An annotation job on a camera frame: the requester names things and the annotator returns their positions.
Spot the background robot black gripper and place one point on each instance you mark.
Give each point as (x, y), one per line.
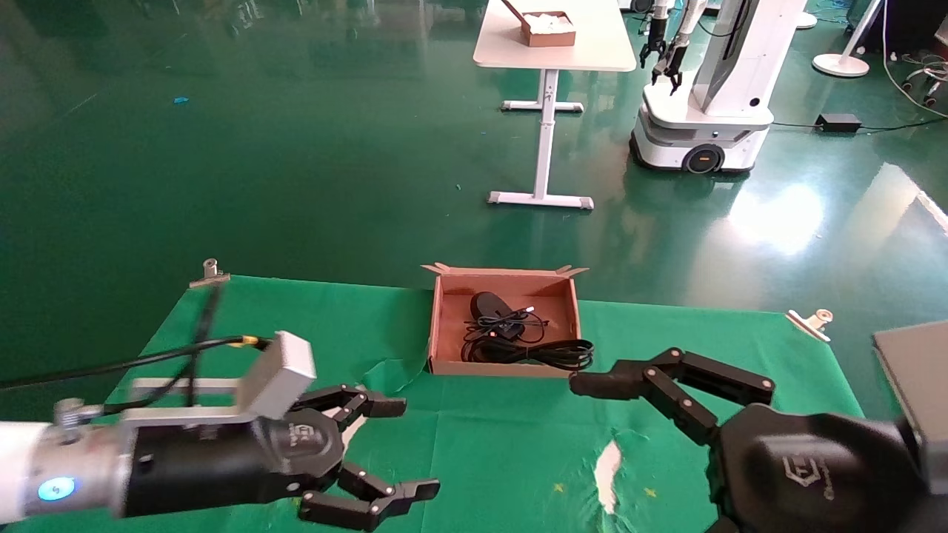
(653, 48)
(670, 66)

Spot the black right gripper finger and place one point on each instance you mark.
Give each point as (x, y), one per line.
(718, 527)
(607, 381)

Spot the open brown cardboard box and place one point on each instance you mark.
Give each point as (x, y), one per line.
(452, 326)

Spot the white packing in small box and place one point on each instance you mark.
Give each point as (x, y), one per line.
(548, 22)

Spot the white table with legs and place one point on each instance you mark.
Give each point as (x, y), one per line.
(592, 44)

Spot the black power adapter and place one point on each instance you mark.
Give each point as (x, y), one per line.
(838, 123)

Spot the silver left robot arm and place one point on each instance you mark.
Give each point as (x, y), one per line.
(74, 466)

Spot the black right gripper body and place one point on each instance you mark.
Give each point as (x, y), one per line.
(815, 474)

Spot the silver chair base with wheels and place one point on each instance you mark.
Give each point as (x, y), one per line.
(929, 74)

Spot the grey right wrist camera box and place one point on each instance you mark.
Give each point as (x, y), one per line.
(918, 392)

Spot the metal cloth clip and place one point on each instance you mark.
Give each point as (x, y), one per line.
(811, 324)
(209, 277)

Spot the black cabinet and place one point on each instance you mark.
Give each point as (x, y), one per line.
(911, 22)

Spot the white floor stand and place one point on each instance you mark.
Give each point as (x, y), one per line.
(840, 65)

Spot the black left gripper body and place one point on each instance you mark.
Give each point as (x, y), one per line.
(222, 466)

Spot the green table cloth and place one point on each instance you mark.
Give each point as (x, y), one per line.
(503, 459)

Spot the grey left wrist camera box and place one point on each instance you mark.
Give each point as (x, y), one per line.
(278, 374)

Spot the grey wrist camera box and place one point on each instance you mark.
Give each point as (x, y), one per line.
(278, 374)
(918, 392)

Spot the white wheeled background robot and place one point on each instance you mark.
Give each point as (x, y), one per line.
(711, 111)

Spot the small brown cardboard box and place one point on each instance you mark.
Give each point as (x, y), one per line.
(548, 39)

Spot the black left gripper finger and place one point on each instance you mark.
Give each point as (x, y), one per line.
(378, 406)
(385, 503)

